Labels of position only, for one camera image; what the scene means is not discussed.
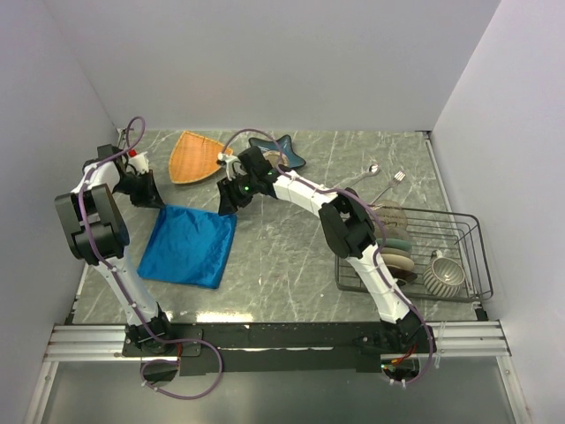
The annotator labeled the blue cloth napkin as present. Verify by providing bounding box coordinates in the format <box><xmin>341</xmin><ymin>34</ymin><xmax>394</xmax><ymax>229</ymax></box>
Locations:
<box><xmin>138</xmin><ymin>205</ymin><xmax>237</xmax><ymax>290</ymax></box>

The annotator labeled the green plate in rack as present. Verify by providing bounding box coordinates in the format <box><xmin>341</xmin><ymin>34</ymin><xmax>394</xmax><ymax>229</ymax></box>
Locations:
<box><xmin>376</xmin><ymin>238</ymin><xmax>412</xmax><ymax>253</ymax></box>

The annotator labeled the orange woven basket tray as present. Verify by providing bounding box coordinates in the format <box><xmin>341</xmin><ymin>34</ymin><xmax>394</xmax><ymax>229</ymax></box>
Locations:
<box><xmin>169</xmin><ymin>131</ymin><xmax>224</xmax><ymax>185</ymax></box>

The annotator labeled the grey ribbed mug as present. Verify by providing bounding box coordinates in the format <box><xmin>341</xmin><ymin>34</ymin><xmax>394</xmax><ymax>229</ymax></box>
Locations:
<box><xmin>422</xmin><ymin>250</ymin><xmax>465</xmax><ymax>299</ymax></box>

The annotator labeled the silver fork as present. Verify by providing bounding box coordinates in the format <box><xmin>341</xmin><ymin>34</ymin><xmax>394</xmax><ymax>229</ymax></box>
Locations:
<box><xmin>371</xmin><ymin>170</ymin><xmax>406</xmax><ymax>204</ymax></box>

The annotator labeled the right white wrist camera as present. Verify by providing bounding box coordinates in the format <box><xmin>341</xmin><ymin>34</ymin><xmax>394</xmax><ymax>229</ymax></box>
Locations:
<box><xmin>217</xmin><ymin>153</ymin><xmax>241</xmax><ymax>180</ymax></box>

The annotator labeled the dark blue star dish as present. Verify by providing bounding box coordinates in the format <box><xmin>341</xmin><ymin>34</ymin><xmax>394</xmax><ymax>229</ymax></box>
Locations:
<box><xmin>248</xmin><ymin>134</ymin><xmax>306</xmax><ymax>170</ymax></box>

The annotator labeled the silver spoon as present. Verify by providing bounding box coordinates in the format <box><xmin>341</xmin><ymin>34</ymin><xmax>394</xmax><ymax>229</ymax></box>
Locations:
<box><xmin>346</xmin><ymin>163</ymin><xmax>380</xmax><ymax>187</ymax></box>

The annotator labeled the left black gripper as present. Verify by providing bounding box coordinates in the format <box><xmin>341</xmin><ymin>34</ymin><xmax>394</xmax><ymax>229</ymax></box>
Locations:
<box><xmin>114</xmin><ymin>169</ymin><xmax>166</xmax><ymax>209</ymax></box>

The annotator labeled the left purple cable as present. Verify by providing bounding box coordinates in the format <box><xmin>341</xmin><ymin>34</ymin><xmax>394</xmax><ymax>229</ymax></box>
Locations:
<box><xmin>77</xmin><ymin>116</ymin><xmax>224</xmax><ymax>401</ymax></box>

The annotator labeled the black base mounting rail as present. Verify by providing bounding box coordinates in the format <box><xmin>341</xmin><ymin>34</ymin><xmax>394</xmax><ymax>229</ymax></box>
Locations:
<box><xmin>122</xmin><ymin>318</ymin><xmax>437</xmax><ymax>376</ymax></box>

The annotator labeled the purple cable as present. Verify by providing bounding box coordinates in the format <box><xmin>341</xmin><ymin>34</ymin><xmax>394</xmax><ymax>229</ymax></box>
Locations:
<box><xmin>220</xmin><ymin>127</ymin><xmax>438</xmax><ymax>390</ymax></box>
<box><xmin>77</xmin><ymin>116</ymin><xmax>224</xmax><ymax>401</ymax></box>

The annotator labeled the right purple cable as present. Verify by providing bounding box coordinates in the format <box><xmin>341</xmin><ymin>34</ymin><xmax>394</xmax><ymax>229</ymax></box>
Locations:
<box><xmin>220</xmin><ymin>127</ymin><xmax>438</xmax><ymax>390</ymax></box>

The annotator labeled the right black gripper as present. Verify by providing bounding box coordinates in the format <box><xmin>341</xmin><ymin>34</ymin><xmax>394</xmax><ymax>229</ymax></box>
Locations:
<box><xmin>216</xmin><ymin>173</ymin><xmax>259</xmax><ymax>218</ymax></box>

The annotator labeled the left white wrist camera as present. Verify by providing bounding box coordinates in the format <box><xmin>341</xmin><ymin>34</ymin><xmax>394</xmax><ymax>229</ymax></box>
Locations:
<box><xmin>127</xmin><ymin>149</ymin><xmax>150</xmax><ymax>175</ymax></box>

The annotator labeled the black wire dish rack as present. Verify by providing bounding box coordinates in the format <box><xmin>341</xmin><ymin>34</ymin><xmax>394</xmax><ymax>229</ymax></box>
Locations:
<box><xmin>334</xmin><ymin>207</ymin><xmax>493</xmax><ymax>304</ymax></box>

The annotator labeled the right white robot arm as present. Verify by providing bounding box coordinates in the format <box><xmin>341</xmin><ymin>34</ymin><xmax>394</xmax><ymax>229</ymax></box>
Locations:
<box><xmin>217</xmin><ymin>147</ymin><xmax>434</xmax><ymax>353</ymax></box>

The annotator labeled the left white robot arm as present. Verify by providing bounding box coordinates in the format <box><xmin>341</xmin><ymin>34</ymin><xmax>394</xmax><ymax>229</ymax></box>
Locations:
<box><xmin>55</xmin><ymin>144</ymin><xmax>175</xmax><ymax>355</ymax></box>

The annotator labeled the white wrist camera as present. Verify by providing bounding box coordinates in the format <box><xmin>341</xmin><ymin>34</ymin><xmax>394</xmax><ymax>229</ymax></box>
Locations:
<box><xmin>127</xmin><ymin>149</ymin><xmax>150</xmax><ymax>175</ymax></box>
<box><xmin>217</xmin><ymin>153</ymin><xmax>241</xmax><ymax>180</ymax></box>

